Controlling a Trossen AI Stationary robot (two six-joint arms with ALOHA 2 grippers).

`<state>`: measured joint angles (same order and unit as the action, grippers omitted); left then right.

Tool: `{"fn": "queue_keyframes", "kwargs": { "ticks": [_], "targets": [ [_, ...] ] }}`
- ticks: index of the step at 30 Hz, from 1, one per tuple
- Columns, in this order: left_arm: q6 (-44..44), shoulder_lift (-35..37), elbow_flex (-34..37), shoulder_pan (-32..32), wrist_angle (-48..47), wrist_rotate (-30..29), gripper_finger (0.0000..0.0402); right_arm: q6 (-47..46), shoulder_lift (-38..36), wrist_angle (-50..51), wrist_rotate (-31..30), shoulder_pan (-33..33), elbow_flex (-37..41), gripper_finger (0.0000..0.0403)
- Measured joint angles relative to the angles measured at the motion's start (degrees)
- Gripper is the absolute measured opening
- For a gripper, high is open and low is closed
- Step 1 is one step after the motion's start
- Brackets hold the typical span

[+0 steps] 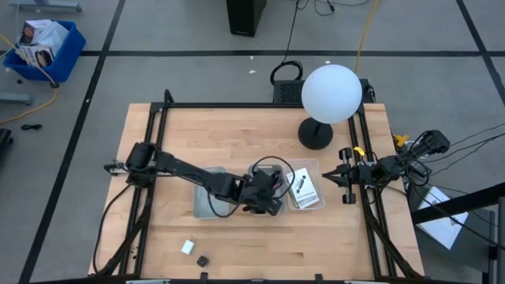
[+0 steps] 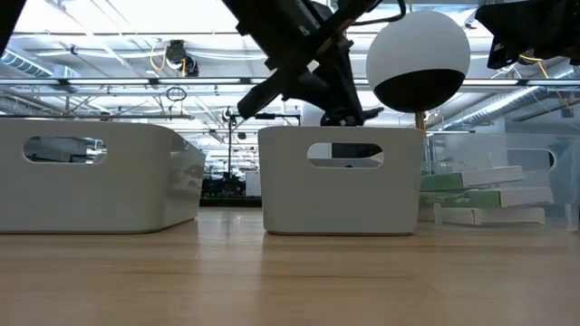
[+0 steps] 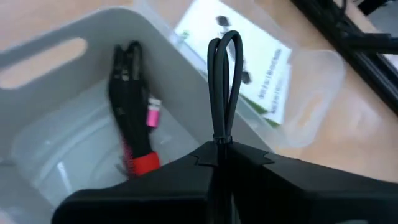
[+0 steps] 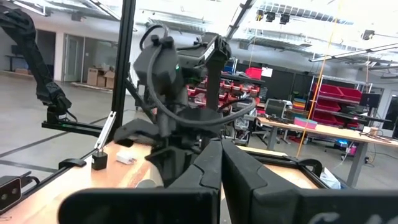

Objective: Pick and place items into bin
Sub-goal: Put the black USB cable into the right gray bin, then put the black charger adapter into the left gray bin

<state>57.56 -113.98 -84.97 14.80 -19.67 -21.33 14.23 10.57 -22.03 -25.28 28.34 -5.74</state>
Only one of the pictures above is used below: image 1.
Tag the black metal beam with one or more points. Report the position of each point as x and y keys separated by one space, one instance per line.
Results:
x=453 y=205

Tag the small black charger cube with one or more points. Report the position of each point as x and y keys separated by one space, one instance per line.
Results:
x=203 y=261

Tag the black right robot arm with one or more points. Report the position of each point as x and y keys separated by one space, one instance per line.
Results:
x=394 y=165

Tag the black aluminium table frame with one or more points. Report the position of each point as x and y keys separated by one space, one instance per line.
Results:
x=252 y=105

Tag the white USB wall charger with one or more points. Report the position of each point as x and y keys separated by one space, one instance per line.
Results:
x=188 y=247

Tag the black vented equipment box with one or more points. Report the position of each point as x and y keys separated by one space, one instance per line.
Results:
x=288 y=91

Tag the clear plastic bin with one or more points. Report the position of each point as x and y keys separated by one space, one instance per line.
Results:
x=311 y=163

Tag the yellow plastic clamp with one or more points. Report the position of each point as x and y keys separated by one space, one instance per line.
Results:
x=400 y=140

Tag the white globe table lamp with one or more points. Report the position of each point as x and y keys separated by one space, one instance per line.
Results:
x=331 y=94

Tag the white green product box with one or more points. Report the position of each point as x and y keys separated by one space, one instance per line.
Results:
x=292 y=199
x=304 y=187

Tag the blue plastic tub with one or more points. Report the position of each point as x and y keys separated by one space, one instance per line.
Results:
x=67 y=59

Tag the grey metal furniture foot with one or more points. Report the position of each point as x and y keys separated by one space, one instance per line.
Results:
x=16 y=98
x=47 y=5

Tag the black computer tower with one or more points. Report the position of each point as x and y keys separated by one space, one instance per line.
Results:
x=244 y=17

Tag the white printed cardboard box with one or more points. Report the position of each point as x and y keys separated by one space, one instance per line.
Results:
x=37 y=57
x=29 y=31

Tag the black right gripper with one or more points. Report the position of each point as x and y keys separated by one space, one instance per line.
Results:
x=358 y=174

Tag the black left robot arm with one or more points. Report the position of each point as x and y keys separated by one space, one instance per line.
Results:
x=185 y=169

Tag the white paper sheet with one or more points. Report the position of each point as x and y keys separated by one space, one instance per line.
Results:
x=442 y=229

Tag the white plastic bag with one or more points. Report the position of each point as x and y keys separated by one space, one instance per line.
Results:
x=55 y=37

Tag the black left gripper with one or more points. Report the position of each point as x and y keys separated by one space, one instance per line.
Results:
x=258 y=195

